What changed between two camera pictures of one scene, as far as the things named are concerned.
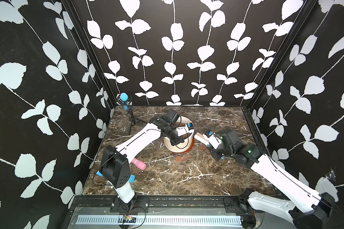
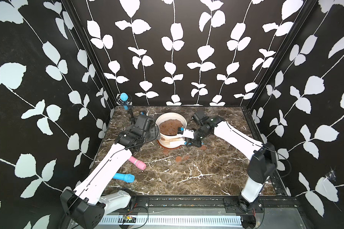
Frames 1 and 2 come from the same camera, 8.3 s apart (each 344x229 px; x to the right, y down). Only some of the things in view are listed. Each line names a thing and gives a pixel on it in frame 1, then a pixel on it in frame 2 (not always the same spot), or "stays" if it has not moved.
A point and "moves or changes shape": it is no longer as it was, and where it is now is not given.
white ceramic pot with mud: x=185 y=128 moves or changes shape
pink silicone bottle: x=139 y=163 stays
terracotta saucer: x=190 y=149 to x=172 y=148
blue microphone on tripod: x=125 y=100 stays
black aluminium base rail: x=161 y=204 stays
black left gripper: x=178 y=139 to x=154 y=135
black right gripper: x=213 y=150 to x=193 y=142
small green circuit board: x=127 y=219 stays
